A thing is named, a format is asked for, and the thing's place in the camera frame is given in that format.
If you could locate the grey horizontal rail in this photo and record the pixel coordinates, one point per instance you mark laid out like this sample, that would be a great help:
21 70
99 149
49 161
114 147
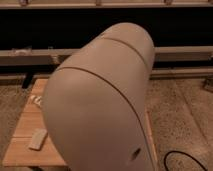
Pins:
50 56

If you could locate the wooden table board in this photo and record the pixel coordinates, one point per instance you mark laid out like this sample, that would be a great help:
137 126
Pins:
18 154

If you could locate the white tube with label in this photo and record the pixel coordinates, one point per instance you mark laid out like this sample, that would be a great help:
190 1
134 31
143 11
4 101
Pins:
37 100

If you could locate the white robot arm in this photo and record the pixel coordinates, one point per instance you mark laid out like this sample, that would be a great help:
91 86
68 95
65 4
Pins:
94 103

